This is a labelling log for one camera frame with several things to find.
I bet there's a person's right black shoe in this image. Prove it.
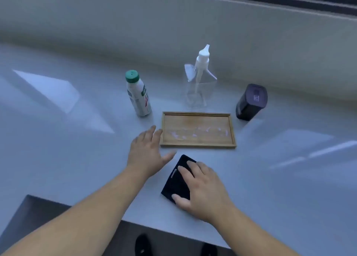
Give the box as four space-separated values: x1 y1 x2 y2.
200 243 218 256

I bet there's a person's right hand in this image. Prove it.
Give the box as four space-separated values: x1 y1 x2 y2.
171 161 238 223

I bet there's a black cloth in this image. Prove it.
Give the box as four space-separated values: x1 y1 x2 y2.
161 154 197 206

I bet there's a white bottle green cap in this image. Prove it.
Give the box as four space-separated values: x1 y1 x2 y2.
125 70 152 117

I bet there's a clear pump bottle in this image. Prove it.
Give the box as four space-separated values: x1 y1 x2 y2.
184 44 218 109

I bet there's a person's left forearm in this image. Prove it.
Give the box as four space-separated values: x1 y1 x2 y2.
0 166 150 256

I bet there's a person's right forearm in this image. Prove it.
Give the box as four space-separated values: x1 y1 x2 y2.
209 205 300 256

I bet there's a person's left hand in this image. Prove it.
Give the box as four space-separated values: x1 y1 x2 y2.
127 125 177 181

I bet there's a person's black shoe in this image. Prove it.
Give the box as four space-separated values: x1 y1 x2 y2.
135 233 153 256
200 243 218 256

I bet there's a wooden tray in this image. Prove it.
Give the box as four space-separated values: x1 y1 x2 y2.
159 111 237 149

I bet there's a person's left black shoe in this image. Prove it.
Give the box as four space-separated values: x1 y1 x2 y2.
135 233 153 256

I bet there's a dark window frame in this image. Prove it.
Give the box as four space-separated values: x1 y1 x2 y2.
150 0 357 17

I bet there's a dark purple lidded container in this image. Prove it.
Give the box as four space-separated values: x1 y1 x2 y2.
235 83 268 121

